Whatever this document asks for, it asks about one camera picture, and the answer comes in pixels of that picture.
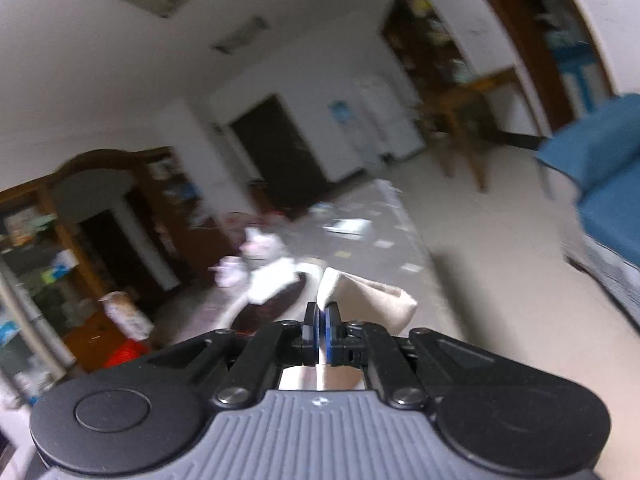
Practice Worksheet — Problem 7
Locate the printed paper bag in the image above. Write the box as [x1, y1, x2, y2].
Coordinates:
[100, 292, 154, 342]

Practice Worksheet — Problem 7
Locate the pink tissue box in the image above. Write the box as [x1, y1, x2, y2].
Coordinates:
[240, 226, 286, 266]

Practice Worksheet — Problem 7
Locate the white refrigerator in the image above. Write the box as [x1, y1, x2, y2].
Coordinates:
[354, 74, 425, 160]

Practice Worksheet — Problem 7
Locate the white cloth on cooktop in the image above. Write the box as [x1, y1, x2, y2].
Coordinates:
[246, 257, 303, 304]

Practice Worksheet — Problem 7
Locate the dark wall shelf right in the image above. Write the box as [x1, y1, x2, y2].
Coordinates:
[381, 0, 473, 92]

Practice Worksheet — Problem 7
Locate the red plastic stool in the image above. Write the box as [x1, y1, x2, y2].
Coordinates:
[103, 339, 151, 368]

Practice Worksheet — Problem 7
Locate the cream sweatshirt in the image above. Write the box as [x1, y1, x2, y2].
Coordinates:
[279, 268, 418, 390]

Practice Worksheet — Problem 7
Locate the dark wooden side table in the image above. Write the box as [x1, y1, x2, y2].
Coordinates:
[416, 67, 523, 193]

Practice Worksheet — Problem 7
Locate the wooden shelf cabinet left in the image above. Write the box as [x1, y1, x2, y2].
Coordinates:
[1, 178, 126, 405]

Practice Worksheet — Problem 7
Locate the black induction cooktop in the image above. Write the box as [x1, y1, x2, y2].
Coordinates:
[231, 272, 307, 335]

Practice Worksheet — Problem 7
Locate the blue sofa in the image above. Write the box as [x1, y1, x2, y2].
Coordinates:
[534, 91, 640, 321]

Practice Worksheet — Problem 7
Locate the small pink tissue pack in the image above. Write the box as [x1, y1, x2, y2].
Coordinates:
[208, 256, 247, 288]

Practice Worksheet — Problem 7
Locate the water dispenser with blue bottle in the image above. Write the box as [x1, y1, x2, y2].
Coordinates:
[329, 101, 381, 174]

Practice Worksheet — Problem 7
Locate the dark door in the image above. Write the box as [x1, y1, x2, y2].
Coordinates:
[230, 94, 330, 219]

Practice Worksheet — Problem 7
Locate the white remote control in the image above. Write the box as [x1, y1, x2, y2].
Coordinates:
[374, 179, 407, 223]

